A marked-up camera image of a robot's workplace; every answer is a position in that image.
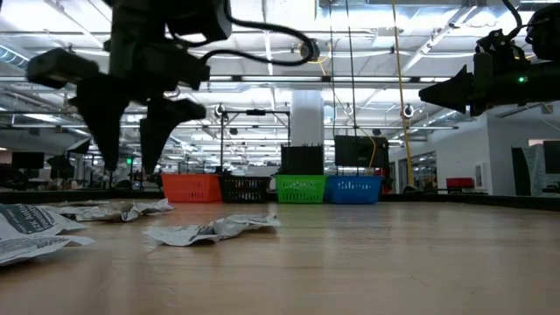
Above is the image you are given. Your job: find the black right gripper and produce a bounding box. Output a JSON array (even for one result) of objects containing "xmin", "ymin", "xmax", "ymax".
[{"xmin": 418, "ymin": 52, "xmax": 560, "ymax": 117}]

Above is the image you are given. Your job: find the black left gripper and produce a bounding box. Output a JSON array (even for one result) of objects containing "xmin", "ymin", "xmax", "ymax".
[{"xmin": 26, "ymin": 43, "xmax": 211, "ymax": 175}]

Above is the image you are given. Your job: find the black-print white packet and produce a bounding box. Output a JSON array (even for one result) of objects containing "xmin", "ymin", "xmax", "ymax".
[
  {"xmin": 213, "ymin": 213, "xmax": 282, "ymax": 240},
  {"xmin": 143, "ymin": 222, "xmax": 222, "ymax": 248},
  {"xmin": 56, "ymin": 204, "xmax": 137, "ymax": 222},
  {"xmin": 0, "ymin": 234, "xmax": 96, "ymax": 267},
  {"xmin": 0, "ymin": 203, "xmax": 88, "ymax": 242},
  {"xmin": 117, "ymin": 199, "xmax": 175, "ymax": 215}
]

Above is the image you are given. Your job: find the orange plastic basket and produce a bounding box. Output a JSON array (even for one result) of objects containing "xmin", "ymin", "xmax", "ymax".
[{"xmin": 160, "ymin": 173, "xmax": 223, "ymax": 204}]

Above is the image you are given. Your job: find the red bin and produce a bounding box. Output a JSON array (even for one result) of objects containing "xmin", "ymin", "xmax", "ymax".
[{"xmin": 445, "ymin": 177, "xmax": 476, "ymax": 190}]

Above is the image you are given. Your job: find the black upright panel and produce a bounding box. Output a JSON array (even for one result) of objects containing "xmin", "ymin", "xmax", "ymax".
[{"xmin": 510, "ymin": 147, "xmax": 532, "ymax": 196}]

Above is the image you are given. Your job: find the black monitor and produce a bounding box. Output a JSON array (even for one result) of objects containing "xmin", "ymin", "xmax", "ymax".
[
  {"xmin": 334, "ymin": 135, "xmax": 389, "ymax": 170},
  {"xmin": 542, "ymin": 139, "xmax": 560, "ymax": 175},
  {"xmin": 11, "ymin": 151, "xmax": 46, "ymax": 171}
]

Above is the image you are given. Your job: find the black plastic basket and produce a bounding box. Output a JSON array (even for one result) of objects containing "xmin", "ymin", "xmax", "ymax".
[{"xmin": 218, "ymin": 175, "xmax": 275, "ymax": 204}]

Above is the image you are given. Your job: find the blue plastic basket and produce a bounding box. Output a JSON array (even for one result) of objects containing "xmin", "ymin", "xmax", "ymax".
[{"xmin": 324, "ymin": 175, "xmax": 385, "ymax": 206}]

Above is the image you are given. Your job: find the white square column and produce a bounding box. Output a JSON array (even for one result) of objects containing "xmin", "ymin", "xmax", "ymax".
[{"xmin": 290, "ymin": 89, "xmax": 325, "ymax": 148}]

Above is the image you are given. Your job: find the long ceiling light bar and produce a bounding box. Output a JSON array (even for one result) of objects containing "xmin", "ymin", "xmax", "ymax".
[{"xmin": 209, "ymin": 74, "xmax": 452, "ymax": 84}]

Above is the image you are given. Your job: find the black ribbed box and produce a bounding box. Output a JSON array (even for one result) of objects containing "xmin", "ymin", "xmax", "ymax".
[{"xmin": 280, "ymin": 145, "xmax": 325, "ymax": 176}]

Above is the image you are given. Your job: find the green plastic basket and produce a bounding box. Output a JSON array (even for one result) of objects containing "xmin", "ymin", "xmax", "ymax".
[{"xmin": 274, "ymin": 174, "xmax": 328, "ymax": 205}]

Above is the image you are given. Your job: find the yellow hanging cable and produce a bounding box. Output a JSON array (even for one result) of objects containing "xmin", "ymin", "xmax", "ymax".
[{"xmin": 390, "ymin": 0, "xmax": 416, "ymax": 189}]

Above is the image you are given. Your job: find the black hanging cable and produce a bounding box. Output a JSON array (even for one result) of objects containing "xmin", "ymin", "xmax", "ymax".
[
  {"xmin": 345, "ymin": 0, "xmax": 358, "ymax": 137},
  {"xmin": 327, "ymin": 0, "xmax": 337, "ymax": 137}
]

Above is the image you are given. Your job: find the black metal rig frame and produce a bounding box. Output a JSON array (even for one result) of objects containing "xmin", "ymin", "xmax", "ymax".
[{"xmin": 220, "ymin": 108, "xmax": 291, "ymax": 175}]

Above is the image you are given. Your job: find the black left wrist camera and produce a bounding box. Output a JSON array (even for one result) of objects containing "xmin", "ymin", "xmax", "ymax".
[{"xmin": 168, "ymin": 0, "xmax": 233, "ymax": 43}]

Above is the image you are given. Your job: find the black ceiling cable reel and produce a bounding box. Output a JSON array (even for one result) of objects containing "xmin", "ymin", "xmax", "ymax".
[{"xmin": 298, "ymin": 38, "xmax": 322, "ymax": 63}]

